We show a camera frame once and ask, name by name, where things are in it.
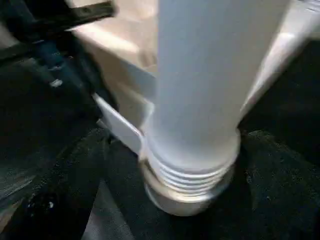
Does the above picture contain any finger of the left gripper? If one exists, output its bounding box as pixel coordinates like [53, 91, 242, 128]
[45, 40, 121, 115]

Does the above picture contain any white plastic table leg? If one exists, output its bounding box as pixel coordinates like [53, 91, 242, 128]
[145, 0, 292, 197]

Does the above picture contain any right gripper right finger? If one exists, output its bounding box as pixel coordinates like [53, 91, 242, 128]
[235, 129, 320, 240]

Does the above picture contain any white plastic children's table top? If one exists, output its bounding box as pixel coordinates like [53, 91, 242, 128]
[65, 0, 320, 217]

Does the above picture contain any black work mat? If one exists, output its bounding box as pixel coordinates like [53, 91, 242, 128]
[0, 40, 320, 240]

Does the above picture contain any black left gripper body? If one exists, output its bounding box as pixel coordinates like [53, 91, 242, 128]
[0, 0, 117, 66]

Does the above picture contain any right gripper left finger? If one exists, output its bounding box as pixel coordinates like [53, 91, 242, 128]
[0, 127, 113, 240]

